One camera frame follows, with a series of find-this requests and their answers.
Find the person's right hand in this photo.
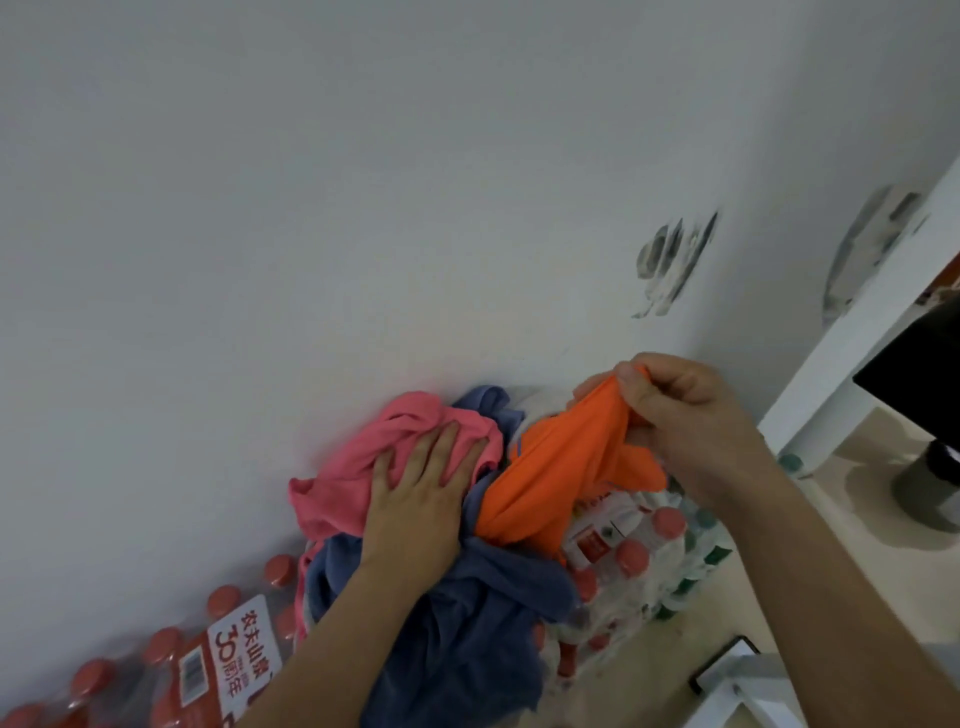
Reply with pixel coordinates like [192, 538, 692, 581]
[612, 352, 783, 513]

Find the person's left hand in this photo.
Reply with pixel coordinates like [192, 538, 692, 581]
[359, 419, 491, 584]

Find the grey-blue towel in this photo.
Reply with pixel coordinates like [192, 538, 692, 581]
[305, 384, 583, 728]

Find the orange t-shirt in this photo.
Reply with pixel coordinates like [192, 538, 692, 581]
[473, 364, 671, 567]

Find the person's right forearm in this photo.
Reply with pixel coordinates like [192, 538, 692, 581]
[712, 457, 960, 728]

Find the person's left forearm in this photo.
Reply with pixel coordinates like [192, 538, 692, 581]
[236, 566, 451, 728]

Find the stack of water bottle packs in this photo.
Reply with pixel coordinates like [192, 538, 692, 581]
[0, 449, 741, 728]

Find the grey trash bin black bag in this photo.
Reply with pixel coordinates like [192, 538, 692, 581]
[891, 438, 960, 532]

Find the white gym machine frame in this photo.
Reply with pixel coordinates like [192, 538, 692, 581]
[688, 153, 960, 728]

